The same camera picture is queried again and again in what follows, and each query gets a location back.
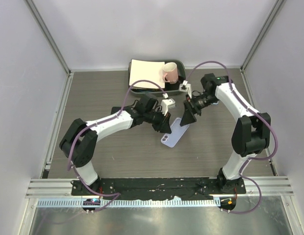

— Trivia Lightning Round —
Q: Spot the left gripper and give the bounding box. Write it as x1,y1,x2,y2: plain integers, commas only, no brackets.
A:
144,107,171,133

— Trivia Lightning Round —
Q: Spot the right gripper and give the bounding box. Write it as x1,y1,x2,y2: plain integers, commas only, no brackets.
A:
180,92,220,126

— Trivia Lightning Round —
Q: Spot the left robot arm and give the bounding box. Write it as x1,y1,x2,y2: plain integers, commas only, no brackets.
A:
59,94,176,195

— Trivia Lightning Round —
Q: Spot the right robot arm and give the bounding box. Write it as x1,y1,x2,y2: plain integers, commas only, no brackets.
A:
179,73,271,193

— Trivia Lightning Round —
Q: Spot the dark green tray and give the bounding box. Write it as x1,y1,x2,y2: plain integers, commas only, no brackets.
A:
130,59,186,97

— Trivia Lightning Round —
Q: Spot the pink mug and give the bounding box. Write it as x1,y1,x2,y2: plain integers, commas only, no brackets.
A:
162,62,178,84

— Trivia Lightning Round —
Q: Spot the cream notebook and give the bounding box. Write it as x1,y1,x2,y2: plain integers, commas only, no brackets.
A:
129,59,165,89

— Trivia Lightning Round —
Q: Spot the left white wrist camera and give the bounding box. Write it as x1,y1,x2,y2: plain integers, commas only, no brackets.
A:
161,98,176,116

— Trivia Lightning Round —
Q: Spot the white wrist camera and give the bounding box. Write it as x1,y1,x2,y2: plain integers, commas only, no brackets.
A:
161,98,176,116
179,80,192,98

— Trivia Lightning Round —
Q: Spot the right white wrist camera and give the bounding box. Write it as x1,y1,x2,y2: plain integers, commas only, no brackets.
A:
179,80,192,98

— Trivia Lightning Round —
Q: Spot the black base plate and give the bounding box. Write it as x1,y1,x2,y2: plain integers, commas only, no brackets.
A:
71,177,247,199

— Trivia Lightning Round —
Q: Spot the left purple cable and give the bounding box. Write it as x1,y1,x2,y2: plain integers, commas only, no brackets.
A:
67,79,169,212

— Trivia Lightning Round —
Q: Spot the slotted cable duct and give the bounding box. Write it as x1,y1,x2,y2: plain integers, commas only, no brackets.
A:
37,197,220,208

